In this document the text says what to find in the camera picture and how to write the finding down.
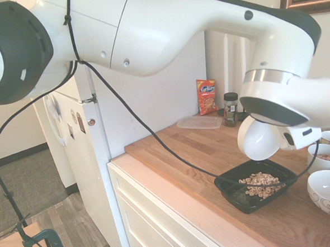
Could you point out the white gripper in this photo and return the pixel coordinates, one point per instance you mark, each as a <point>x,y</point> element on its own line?
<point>300,139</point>

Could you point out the plain white bowl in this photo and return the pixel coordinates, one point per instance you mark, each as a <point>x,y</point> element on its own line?
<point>256,143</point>

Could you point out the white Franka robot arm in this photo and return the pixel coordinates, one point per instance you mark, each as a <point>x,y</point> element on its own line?
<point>148,32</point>

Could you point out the white mug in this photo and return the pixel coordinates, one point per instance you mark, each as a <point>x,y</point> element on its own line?
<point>319,165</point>

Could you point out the white bowl with swirl pattern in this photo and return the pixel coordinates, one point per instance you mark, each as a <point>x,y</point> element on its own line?
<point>328,186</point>

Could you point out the spice jar with black cap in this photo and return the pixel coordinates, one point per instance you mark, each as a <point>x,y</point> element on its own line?
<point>231,111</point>

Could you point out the black plastic food container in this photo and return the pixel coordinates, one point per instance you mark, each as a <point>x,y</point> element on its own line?
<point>242,203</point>

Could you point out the orange snack bag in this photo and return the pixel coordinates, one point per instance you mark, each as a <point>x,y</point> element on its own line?
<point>207,97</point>

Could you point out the clear plastic container lid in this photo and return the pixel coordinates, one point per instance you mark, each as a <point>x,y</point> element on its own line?
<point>198,122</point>

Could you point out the white drawer cabinet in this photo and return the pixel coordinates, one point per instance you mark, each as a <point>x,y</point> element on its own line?
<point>160,227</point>

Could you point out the brown fridge magnet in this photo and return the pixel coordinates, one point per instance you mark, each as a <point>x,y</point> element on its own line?
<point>81,123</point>

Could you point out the round fridge magnet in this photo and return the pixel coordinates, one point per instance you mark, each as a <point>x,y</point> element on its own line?
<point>73,115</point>

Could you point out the small dark fridge magnet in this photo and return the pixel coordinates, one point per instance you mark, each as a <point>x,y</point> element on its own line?
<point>70,131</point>

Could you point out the dark green C-clamp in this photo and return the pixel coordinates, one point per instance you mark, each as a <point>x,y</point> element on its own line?
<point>48,237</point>

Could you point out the robot mounting table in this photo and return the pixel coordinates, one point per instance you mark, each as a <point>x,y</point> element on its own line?
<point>9,239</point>

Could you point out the black camera stand pole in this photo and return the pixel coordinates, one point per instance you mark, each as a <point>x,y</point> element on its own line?
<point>9,197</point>

